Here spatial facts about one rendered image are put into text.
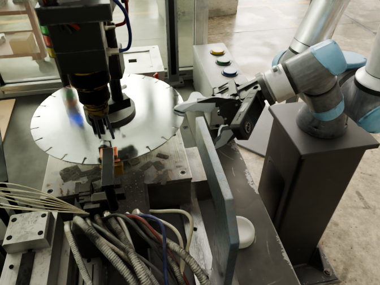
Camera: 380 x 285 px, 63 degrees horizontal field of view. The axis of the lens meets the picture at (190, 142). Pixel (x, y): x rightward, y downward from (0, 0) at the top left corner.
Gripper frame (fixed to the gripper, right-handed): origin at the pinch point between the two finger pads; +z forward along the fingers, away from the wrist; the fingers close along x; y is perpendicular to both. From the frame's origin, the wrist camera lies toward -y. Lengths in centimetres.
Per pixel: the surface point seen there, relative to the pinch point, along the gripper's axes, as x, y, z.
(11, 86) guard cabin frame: 25, 38, 57
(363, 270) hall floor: -116, 10, -18
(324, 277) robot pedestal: -105, 7, -3
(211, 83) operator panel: -2.2, 20.6, -5.8
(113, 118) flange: 14.9, -3.8, 10.0
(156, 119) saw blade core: 9.3, -2.8, 3.0
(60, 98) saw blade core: 21.6, 5.6, 22.4
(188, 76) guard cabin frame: -10, 49, 7
